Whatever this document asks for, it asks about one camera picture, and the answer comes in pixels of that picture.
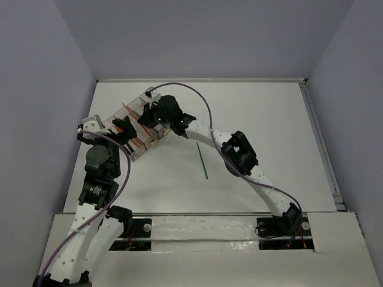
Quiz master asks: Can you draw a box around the teal chopstick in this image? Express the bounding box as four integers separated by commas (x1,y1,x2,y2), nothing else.
196,142,209,180

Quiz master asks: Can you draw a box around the orange chopstick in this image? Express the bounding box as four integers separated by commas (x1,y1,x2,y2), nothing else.
123,104,152,136

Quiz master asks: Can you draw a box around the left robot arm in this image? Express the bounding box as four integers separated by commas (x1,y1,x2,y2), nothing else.
33,115,137,286

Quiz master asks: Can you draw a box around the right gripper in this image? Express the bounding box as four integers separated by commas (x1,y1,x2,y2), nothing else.
137,100,172,129

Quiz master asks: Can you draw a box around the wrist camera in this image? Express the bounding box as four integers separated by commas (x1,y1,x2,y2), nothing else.
144,87,162,103
77,114,110,135

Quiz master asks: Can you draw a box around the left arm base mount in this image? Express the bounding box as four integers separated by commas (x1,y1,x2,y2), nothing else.
109,217,152,251

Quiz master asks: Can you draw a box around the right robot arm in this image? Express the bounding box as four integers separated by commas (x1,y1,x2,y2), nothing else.
138,91,302,234

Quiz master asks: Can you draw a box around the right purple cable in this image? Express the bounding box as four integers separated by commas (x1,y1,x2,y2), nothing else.
146,83,302,249

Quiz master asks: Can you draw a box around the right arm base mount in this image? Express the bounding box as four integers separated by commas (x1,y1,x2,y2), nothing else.
254,216,315,251

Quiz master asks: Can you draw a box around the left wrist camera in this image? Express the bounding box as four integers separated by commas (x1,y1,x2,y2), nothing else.
77,114,110,135

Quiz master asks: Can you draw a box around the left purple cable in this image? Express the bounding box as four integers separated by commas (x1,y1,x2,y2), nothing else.
37,130,132,287

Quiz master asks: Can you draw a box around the yellow knife green handle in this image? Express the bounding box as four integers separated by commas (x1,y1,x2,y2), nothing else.
126,143,134,154

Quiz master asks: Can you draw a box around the purple cable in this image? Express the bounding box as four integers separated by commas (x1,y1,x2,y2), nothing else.
146,83,302,249
37,130,132,287

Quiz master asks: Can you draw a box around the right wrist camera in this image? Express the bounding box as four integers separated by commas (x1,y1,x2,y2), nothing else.
144,87,162,103

